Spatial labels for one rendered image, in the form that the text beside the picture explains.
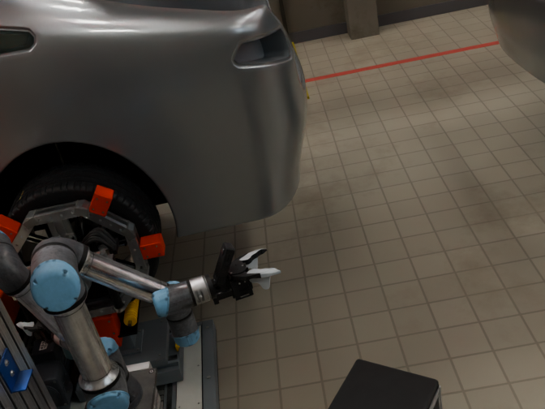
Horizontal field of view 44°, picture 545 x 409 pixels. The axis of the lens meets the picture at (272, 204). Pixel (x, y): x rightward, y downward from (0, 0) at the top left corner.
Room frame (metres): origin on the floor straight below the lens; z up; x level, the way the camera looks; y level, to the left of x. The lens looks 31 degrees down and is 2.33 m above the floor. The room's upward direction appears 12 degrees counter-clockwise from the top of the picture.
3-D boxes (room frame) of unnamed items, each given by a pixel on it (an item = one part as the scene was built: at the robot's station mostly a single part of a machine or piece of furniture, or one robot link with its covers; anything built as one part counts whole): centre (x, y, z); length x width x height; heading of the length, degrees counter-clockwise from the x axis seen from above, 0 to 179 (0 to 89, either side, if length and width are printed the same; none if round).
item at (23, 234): (2.34, 0.84, 0.85); 0.54 x 0.07 x 0.54; 89
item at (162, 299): (1.47, 0.32, 1.21); 0.11 x 0.08 x 0.09; 101
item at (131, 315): (2.44, 0.72, 0.51); 0.29 x 0.06 x 0.06; 179
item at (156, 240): (2.34, 0.52, 0.85); 0.09 x 0.08 x 0.07; 89
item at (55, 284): (1.42, 0.58, 1.19); 0.15 x 0.12 x 0.55; 11
